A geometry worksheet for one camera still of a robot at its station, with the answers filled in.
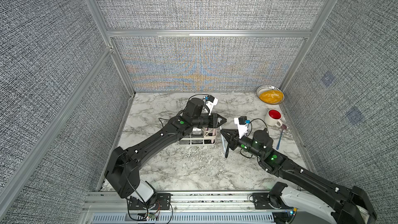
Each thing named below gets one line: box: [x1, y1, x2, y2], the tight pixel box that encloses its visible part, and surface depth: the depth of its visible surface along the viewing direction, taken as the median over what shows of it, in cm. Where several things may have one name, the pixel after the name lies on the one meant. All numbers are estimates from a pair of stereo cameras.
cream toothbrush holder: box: [177, 126, 218, 146], surface depth 94 cm
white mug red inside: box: [264, 108, 283, 128], surface depth 100 cm
